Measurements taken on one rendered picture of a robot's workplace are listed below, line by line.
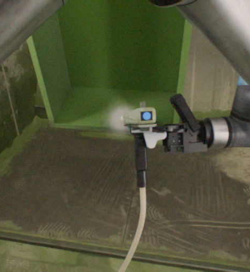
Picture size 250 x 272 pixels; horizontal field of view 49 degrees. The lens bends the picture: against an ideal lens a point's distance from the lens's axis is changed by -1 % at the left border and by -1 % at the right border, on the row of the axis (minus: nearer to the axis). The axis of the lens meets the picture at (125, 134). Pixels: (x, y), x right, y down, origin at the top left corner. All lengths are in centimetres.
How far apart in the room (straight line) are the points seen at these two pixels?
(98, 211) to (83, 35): 89
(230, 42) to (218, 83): 174
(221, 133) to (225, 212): 82
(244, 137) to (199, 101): 131
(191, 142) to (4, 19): 57
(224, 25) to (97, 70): 119
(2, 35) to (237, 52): 31
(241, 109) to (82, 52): 94
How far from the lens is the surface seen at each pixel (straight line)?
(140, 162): 75
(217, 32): 40
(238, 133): 81
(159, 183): 163
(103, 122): 120
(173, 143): 76
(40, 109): 231
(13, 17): 37
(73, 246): 136
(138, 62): 146
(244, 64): 46
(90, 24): 142
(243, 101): 78
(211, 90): 213
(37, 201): 159
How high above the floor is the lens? 112
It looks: 32 degrees down
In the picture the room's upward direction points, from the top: straight up
